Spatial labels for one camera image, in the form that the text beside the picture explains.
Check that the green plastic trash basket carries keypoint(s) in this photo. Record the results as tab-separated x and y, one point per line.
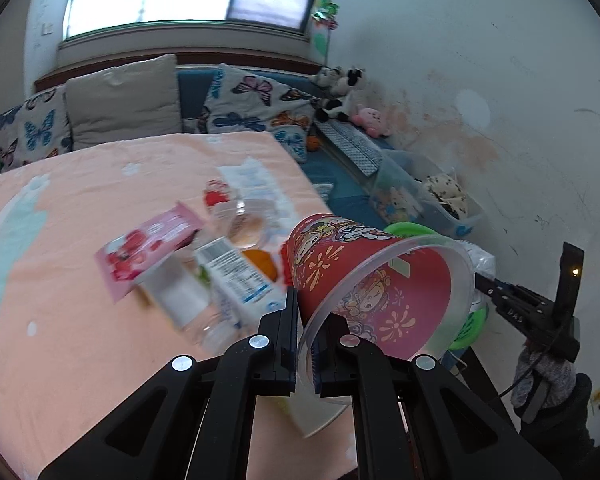
467	321

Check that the beige cushion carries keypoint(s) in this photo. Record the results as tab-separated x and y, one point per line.
126	102

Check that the colourful pinwheel decoration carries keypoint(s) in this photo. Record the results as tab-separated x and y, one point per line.
324	22

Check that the pink plush toy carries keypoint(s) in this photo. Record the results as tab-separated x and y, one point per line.
371	121

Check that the white blue milk carton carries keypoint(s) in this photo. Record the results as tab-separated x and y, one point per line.
239	289

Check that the pink blanket table cover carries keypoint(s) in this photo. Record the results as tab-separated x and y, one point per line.
93	301

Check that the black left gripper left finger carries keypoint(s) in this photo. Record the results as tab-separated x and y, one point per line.
192	419

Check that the patterned folded cloth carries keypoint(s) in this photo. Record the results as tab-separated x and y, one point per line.
354	144

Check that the butterfly pillow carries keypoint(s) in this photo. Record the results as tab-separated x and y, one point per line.
238	100
37	129

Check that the clear round plastic container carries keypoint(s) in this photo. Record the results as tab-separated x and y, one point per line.
248	223

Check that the red cartoon paper cup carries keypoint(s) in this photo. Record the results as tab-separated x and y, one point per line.
392	291

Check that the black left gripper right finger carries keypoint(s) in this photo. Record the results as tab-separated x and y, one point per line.
414	419

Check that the clear plastic storage box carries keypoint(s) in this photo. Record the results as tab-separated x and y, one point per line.
411	187

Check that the grey gloved right hand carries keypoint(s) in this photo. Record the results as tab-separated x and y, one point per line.
560	375

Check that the butterfly pillow right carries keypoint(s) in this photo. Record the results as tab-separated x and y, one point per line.
238	100

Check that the cow plush toy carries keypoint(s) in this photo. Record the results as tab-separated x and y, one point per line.
340	88

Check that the half eaten orange bun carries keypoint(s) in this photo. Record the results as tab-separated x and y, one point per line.
263	261

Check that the small orange ball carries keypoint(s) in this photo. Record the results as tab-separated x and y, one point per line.
313	143

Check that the clear plastic bottle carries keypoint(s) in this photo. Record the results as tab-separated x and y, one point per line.
185	296

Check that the butterfly pillow left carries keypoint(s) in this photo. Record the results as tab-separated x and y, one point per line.
37	129

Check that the pink snack wrapper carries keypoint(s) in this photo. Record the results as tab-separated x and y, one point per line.
123	260

